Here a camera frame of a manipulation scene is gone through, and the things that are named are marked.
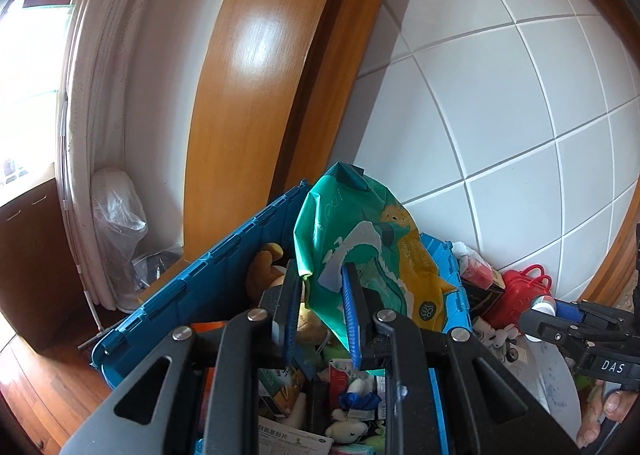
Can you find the blue and white medicine box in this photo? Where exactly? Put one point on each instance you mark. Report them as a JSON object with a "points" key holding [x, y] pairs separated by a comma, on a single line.
{"points": [[285, 437]]}

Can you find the fan wrapped in plastic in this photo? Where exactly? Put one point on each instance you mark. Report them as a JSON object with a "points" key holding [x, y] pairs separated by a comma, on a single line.
{"points": [[117, 225]]}

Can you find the white padded headboard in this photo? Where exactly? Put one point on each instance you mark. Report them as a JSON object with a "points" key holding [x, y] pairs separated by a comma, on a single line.
{"points": [[475, 110]]}

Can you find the person's right hand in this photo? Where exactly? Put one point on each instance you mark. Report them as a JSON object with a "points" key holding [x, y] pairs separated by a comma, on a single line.
{"points": [[612, 407]]}

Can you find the brown bear plush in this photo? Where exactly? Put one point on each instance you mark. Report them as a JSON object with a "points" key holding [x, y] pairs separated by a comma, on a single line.
{"points": [[265, 275]]}

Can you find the green wet wipes pack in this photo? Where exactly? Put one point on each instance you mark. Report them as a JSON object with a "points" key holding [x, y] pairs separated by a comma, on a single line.
{"points": [[360, 230]]}

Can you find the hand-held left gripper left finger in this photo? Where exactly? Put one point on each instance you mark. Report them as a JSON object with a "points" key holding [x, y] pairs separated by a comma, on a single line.
{"points": [[287, 320]]}

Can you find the blue plastic crate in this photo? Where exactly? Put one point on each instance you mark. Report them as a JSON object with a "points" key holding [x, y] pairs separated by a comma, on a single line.
{"points": [[175, 295]]}

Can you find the small white bear plush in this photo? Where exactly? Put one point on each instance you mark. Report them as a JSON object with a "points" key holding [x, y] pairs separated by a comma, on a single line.
{"points": [[350, 430]]}

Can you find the brown wooden cabinet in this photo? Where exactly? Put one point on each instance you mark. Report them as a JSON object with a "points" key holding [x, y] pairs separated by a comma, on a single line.
{"points": [[40, 255]]}

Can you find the red hard-shell suitcase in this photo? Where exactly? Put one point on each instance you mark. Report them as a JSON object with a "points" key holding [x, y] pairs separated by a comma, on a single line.
{"points": [[510, 295]]}

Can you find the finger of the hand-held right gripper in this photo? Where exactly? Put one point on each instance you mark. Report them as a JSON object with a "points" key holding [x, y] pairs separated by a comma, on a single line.
{"points": [[595, 314], [570, 332]]}

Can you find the black umbrella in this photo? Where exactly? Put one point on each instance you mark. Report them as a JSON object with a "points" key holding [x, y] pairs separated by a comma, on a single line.
{"points": [[316, 405]]}

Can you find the black tape roll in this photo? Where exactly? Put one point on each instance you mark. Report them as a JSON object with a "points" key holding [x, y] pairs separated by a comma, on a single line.
{"points": [[511, 354]]}

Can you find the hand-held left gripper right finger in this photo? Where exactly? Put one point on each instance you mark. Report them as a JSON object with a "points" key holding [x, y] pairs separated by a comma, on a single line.
{"points": [[352, 315]]}

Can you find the black gift box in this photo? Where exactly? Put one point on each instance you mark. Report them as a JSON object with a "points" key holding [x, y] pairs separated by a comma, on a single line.
{"points": [[482, 302]]}

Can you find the white printed carton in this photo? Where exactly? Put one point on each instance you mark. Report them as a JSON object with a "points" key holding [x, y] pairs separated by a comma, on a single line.
{"points": [[523, 357]]}

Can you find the red tissue pack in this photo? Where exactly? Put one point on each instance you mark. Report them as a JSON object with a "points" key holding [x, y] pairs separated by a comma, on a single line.
{"points": [[342, 371]]}

